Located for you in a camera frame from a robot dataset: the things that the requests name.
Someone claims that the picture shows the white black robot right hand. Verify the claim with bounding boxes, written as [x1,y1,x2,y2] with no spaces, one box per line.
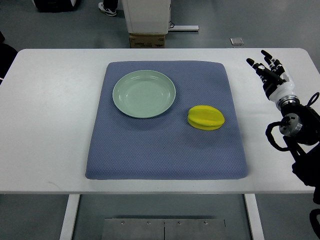
[246,50,294,103]

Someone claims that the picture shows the white cabinet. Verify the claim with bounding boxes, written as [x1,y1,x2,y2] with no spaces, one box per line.
[122,0,171,35]

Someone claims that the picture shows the white table leg left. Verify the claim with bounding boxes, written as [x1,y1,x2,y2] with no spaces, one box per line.
[59,194,80,240]

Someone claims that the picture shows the blue quilted mat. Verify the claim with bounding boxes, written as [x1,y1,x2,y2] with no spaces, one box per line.
[85,61,248,180]

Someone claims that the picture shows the black white wheeled object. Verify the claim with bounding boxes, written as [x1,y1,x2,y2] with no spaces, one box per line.
[32,0,79,13]

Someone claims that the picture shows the light green plate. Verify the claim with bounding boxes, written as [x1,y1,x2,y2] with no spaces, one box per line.
[112,70,176,119]

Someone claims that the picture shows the white floor rail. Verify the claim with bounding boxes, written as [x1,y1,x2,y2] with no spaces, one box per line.
[168,25,199,32]

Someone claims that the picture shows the cardboard box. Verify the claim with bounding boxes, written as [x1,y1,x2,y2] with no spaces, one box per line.
[129,33,166,49]

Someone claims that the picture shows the white sneaker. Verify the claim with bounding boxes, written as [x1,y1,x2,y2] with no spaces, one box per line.
[98,2,117,17]

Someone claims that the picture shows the small grey floor plate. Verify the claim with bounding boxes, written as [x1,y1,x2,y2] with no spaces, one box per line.
[229,37,244,46]

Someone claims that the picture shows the dark object at left edge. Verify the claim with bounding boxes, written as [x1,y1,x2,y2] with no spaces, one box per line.
[0,32,18,83]

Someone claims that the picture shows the yellow starfruit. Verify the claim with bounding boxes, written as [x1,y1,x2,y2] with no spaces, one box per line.
[187,105,225,131]

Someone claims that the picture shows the white table leg right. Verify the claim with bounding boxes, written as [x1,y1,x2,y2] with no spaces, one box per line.
[244,193,265,240]

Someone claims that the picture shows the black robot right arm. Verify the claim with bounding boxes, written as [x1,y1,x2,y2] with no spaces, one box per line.
[265,92,320,205]

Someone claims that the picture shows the white table leg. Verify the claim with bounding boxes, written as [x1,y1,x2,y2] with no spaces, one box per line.
[244,193,265,240]
[59,194,80,240]

